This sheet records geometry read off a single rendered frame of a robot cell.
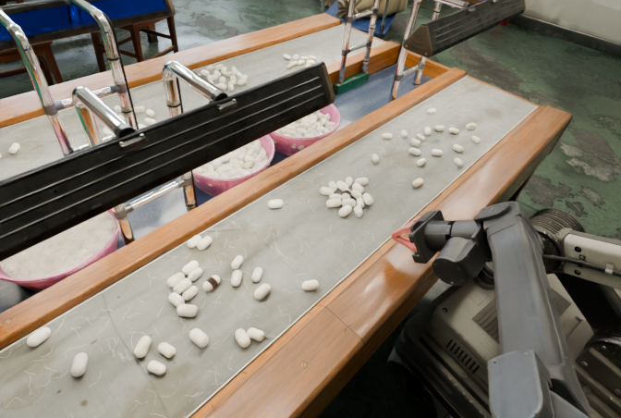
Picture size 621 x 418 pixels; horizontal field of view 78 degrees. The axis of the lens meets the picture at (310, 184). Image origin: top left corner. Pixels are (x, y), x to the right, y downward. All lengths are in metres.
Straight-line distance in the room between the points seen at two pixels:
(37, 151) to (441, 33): 1.09
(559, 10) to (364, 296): 4.78
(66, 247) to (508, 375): 0.84
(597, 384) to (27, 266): 1.29
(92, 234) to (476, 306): 1.01
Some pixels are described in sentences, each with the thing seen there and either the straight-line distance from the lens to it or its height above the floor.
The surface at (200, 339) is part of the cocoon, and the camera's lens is 0.74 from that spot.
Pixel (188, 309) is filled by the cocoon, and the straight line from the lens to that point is 0.78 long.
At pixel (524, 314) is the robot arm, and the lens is 0.48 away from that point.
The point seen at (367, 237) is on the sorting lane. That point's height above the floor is 0.74.
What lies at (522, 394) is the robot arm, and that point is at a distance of 0.36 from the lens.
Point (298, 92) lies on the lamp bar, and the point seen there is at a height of 1.08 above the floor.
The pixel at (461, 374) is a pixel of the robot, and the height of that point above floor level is 0.36.
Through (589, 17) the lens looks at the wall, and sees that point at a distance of 5.28.
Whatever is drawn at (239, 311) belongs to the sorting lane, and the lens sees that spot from 0.79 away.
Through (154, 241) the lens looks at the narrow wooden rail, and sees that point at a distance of 0.88.
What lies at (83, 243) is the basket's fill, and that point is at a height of 0.73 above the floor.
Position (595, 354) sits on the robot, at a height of 0.59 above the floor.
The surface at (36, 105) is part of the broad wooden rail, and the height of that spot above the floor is 0.76.
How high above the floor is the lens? 1.42
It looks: 42 degrees down
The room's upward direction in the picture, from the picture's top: 7 degrees clockwise
